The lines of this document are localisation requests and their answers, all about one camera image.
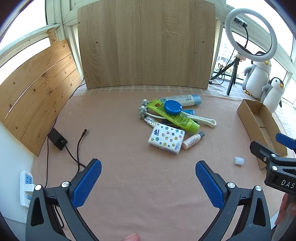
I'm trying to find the black power cord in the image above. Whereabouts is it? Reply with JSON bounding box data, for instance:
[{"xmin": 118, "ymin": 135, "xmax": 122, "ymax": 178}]
[{"xmin": 44, "ymin": 136, "xmax": 50, "ymax": 189}]

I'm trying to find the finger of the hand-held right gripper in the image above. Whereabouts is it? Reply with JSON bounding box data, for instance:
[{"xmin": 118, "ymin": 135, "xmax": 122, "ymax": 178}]
[
  {"xmin": 276, "ymin": 133, "xmax": 296, "ymax": 154},
  {"xmin": 250, "ymin": 141, "xmax": 278, "ymax": 163}
]

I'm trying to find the cardboard box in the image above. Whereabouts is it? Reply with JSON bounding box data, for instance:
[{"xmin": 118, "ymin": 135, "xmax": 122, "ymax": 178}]
[{"xmin": 236, "ymin": 99, "xmax": 288, "ymax": 170}]

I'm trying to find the small dotted white packet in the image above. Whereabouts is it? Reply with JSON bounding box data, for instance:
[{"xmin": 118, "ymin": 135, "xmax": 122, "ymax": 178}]
[{"xmin": 144, "ymin": 116, "xmax": 160, "ymax": 127}]

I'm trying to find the pine plank panel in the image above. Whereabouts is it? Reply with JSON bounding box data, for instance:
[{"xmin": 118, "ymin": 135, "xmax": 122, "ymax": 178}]
[{"xmin": 0, "ymin": 28, "xmax": 83, "ymax": 157}]

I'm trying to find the white power strip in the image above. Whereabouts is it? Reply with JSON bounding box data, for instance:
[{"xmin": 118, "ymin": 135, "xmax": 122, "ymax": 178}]
[{"xmin": 20, "ymin": 170, "xmax": 35, "ymax": 207}]

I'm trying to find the white ring light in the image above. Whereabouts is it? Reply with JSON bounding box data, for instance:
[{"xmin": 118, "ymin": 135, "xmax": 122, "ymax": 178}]
[{"xmin": 225, "ymin": 8, "xmax": 278, "ymax": 62}]

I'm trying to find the white and blue lotion tube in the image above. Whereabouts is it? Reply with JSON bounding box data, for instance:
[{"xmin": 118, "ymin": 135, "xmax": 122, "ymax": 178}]
[{"xmin": 159, "ymin": 94, "xmax": 202, "ymax": 107}]

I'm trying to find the person's right hand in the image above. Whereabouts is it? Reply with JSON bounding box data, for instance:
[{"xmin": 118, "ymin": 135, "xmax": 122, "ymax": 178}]
[{"xmin": 276, "ymin": 193, "xmax": 290, "ymax": 226}]

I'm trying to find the black cable with barrel plug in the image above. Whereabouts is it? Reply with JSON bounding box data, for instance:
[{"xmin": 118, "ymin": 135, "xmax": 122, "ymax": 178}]
[{"xmin": 65, "ymin": 127, "xmax": 89, "ymax": 173}]

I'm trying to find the person's left hand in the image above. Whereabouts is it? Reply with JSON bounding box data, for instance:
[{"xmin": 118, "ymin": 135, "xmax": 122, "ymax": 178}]
[{"xmin": 118, "ymin": 233, "xmax": 141, "ymax": 241}]

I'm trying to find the small white bottle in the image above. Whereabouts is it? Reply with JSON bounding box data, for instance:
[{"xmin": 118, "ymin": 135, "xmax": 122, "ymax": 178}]
[{"xmin": 181, "ymin": 131, "xmax": 205, "ymax": 150}]

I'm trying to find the green tube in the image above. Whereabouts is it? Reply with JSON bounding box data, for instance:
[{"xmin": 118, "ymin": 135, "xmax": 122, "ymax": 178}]
[{"xmin": 146, "ymin": 99, "xmax": 200, "ymax": 133}]

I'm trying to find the blue round tape measure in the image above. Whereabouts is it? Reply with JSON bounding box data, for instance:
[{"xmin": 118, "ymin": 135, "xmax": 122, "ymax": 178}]
[{"xmin": 164, "ymin": 100, "xmax": 183, "ymax": 115}]

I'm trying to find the black power adapter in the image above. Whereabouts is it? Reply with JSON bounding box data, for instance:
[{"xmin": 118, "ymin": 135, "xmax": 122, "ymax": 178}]
[{"xmin": 47, "ymin": 127, "xmax": 68, "ymax": 151}]

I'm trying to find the large light wooden board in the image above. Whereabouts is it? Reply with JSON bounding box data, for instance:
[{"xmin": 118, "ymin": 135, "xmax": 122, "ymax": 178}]
[{"xmin": 77, "ymin": 0, "xmax": 216, "ymax": 90}]

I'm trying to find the white face roller massager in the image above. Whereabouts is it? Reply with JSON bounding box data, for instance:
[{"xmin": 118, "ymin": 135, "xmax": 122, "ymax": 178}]
[{"xmin": 138, "ymin": 99, "xmax": 217, "ymax": 128}]

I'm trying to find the black ring light cable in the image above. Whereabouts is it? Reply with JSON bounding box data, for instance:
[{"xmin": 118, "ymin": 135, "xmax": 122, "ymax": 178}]
[{"xmin": 209, "ymin": 62, "xmax": 229, "ymax": 85}]

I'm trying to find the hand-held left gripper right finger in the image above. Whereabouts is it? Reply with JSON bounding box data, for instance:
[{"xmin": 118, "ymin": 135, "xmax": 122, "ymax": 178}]
[{"xmin": 195, "ymin": 160, "xmax": 272, "ymax": 241}]

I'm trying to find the black tripod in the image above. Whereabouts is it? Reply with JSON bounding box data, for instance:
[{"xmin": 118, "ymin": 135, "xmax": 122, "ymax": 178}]
[{"xmin": 209, "ymin": 57, "xmax": 242, "ymax": 96}]

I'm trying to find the large penguin plush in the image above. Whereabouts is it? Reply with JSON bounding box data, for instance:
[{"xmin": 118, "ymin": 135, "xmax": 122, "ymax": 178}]
[{"xmin": 243, "ymin": 51, "xmax": 272, "ymax": 102}]

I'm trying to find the white window frame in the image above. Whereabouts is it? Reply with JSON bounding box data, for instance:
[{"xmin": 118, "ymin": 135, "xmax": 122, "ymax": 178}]
[{"xmin": 0, "ymin": 0, "xmax": 296, "ymax": 121}]

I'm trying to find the small penguin plush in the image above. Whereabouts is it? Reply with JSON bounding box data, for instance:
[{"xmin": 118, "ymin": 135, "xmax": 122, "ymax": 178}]
[{"xmin": 261, "ymin": 77, "xmax": 285, "ymax": 114}]

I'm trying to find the patterned tissue pack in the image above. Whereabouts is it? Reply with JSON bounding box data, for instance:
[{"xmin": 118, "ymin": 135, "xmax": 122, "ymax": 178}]
[{"xmin": 147, "ymin": 123, "xmax": 185, "ymax": 155}]

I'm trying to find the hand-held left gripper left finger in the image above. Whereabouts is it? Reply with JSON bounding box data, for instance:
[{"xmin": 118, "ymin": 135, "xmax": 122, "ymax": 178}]
[{"xmin": 25, "ymin": 159, "xmax": 102, "ymax": 241}]

